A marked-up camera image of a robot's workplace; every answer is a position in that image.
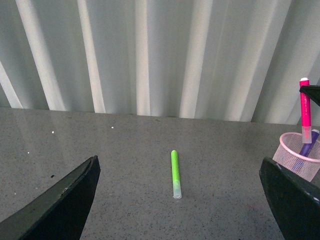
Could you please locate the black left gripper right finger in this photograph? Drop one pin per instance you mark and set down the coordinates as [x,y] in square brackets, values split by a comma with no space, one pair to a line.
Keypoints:
[312,91]

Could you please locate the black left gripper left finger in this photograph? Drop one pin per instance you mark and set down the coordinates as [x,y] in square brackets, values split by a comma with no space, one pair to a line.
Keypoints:
[61,212]

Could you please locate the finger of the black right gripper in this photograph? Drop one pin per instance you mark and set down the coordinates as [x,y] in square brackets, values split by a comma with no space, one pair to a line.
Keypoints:
[293,201]

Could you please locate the pink highlighter pen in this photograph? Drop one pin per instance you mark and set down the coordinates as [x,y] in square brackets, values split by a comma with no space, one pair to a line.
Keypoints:
[306,121]

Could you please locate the purple highlighter pen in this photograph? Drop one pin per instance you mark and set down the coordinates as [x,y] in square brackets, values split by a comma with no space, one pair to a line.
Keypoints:
[305,151]

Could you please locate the pink mesh cup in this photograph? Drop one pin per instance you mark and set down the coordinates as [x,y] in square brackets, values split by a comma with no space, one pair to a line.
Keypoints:
[290,145]

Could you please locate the white pleated curtain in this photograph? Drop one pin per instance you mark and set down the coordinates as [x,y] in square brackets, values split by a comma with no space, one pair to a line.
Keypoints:
[232,60]

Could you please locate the green highlighter pen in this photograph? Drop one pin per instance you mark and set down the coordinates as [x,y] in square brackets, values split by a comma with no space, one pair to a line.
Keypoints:
[176,183]

